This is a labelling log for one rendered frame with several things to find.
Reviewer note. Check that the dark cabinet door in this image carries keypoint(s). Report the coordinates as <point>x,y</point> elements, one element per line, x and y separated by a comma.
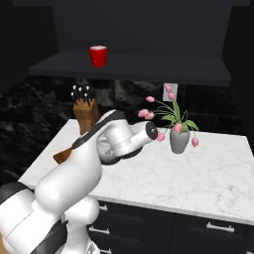
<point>23,43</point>

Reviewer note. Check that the brown wooden tray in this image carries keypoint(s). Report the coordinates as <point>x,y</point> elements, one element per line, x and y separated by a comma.
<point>63,155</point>

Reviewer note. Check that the wooden knife block with knives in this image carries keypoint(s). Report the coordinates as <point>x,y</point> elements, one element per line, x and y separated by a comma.
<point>86,115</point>

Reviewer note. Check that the grey vase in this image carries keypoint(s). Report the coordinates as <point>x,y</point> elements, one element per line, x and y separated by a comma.
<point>179,142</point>

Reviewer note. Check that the white wall outlet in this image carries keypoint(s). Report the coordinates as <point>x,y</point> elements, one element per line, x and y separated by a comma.
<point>174,88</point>

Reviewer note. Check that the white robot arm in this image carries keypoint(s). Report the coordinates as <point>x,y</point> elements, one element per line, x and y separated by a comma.
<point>69,172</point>

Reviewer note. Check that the red mug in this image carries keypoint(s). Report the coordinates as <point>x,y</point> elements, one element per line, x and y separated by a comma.
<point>98,58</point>

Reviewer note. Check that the dark drawer front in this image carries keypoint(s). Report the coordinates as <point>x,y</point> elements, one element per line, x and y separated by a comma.
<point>124,211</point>
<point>198,225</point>
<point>127,231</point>

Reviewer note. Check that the pink tulip bunch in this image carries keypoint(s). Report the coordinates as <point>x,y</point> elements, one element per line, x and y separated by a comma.
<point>174,114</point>

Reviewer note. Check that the dark open wall cabinet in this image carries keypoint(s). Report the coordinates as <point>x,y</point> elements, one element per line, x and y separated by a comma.
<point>139,66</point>

